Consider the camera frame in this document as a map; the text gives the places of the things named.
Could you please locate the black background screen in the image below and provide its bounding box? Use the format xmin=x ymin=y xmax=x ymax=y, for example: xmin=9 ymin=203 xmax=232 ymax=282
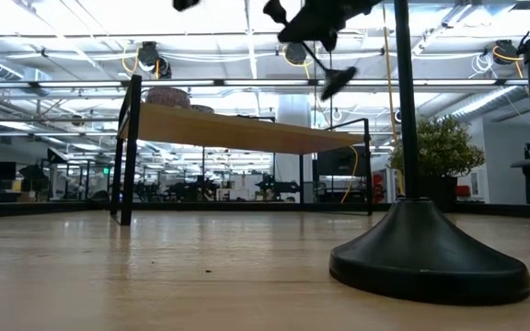
xmin=316 ymin=146 xmax=368 ymax=178

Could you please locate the black candlestick holder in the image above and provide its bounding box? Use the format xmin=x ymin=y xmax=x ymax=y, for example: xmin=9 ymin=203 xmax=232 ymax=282
xmin=262 ymin=0 xmax=359 ymax=103
xmin=328 ymin=0 xmax=530 ymax=307

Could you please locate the potted green plant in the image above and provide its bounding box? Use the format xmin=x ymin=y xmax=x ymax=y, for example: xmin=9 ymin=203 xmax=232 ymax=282
xmin=387 ymin=115 xmax=487 ymax=212

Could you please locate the black background robot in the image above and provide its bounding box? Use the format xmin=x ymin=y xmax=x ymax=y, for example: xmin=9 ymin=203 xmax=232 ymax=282
xmin=163 ymin=177 xmax=220 ymax=202
xmin=254 ymin=174 xmax=301 ymax=202

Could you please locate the long yellow cable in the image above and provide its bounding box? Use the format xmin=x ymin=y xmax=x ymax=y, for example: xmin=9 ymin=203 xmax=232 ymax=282
xmin=381 ymin=0 xmax=407 ymax=197

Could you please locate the black metal table frame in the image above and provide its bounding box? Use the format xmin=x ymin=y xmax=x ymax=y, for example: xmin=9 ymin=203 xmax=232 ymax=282
xmin=0 ymin=200 xmax=530 ymax=220

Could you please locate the black ceiling cable reel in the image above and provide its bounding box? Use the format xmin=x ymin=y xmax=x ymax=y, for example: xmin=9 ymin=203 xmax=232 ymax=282
xmin=284 ymin=41 xmax=308 ymax=66
xmin=136 ymin=40 xmax=173 ymax=79
xmin=491 ymin=39 xmax=525 ymax=66

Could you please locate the short yellow cable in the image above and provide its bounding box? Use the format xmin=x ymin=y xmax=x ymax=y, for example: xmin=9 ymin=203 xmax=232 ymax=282
xmin=340 ymin=145 xmax=361 ymax=204

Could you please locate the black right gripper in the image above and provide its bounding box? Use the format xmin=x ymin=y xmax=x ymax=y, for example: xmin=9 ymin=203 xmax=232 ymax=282
xmin=278 ymin=0 xmax=381 ymax=52

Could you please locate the wooden shelf with black legs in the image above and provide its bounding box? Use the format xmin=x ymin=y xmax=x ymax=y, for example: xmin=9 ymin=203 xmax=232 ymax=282
xmin=109 ymin=73 xmax=374 ymax=227

